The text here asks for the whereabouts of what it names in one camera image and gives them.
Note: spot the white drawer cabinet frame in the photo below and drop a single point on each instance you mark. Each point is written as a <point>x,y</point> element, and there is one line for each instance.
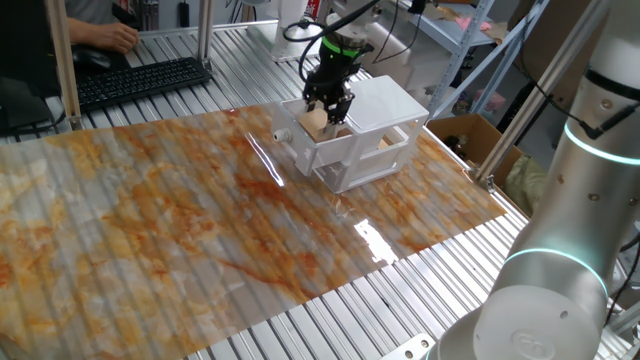
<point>390,105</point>

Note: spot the person's forearm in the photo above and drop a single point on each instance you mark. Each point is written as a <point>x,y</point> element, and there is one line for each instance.
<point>82,32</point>

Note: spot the wooden block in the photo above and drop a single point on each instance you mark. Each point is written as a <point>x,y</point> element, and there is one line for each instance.
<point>315,122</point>

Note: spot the white stand with base plate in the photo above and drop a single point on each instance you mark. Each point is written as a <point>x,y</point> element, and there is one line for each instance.
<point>285,47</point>

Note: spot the tan frame post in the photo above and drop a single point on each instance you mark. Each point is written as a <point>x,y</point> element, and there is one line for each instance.
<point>65,60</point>

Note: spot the slanted aluminium frame post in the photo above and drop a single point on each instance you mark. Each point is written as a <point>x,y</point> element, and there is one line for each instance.
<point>525,115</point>

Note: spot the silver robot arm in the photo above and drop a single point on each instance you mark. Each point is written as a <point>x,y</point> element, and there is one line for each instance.
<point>575,225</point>

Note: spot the grey metal shelf rack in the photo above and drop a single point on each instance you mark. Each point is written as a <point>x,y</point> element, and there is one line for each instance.
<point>460,45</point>

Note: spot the dark item in box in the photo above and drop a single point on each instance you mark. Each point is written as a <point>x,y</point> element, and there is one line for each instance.
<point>457,145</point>

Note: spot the black keyboard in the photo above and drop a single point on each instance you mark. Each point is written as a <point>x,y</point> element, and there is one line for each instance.
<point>140,80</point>

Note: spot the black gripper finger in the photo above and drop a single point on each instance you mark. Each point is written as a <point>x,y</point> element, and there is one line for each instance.
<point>341,110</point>
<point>312,104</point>

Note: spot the person's hand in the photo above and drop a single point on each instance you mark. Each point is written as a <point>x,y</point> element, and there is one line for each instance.
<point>119,37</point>

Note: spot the pink item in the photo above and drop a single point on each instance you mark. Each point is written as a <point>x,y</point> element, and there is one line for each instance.
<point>490,100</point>

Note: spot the olive green bag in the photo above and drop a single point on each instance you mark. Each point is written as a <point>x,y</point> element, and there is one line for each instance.
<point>525,185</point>

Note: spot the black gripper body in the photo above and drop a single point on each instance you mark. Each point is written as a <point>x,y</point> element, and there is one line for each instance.
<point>332,77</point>

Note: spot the open cardboard box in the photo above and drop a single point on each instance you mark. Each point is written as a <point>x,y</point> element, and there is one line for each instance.
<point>480,135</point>

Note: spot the small black adapter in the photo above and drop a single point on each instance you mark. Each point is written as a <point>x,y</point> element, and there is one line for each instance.
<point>184,14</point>

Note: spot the large black screen panel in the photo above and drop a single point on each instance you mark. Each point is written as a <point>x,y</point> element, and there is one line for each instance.
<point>25,50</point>

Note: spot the white mounting plate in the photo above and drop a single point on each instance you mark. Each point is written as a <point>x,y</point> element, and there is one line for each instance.
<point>410,347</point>

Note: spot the upright aluminium frame post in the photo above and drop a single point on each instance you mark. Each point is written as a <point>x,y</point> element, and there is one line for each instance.
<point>205,30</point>

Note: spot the person's grey shirt torso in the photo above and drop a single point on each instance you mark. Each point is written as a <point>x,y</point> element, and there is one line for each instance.
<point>90,10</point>

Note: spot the black computer mouse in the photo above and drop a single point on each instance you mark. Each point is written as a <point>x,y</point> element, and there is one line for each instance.
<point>92,59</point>

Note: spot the orange marble pattern mat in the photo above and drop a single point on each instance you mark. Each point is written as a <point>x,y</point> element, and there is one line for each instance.
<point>150,225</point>

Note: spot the brown cardboard board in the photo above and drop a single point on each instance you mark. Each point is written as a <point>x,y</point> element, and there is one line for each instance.
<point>545,50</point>

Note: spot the aluminium table end rail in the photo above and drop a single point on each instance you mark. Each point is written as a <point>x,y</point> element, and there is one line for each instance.
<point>175,29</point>

